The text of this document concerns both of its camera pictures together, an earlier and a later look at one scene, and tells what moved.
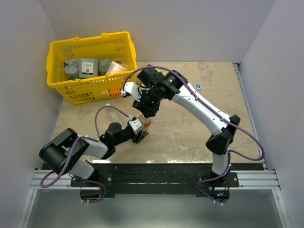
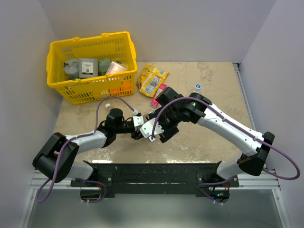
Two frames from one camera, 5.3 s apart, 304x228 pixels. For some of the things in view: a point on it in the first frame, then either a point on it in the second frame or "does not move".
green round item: (103, 65) does not move
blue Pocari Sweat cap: (198, 86) does not move
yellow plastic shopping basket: (90, 69) does not move
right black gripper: (147, 111) → (168, 132)
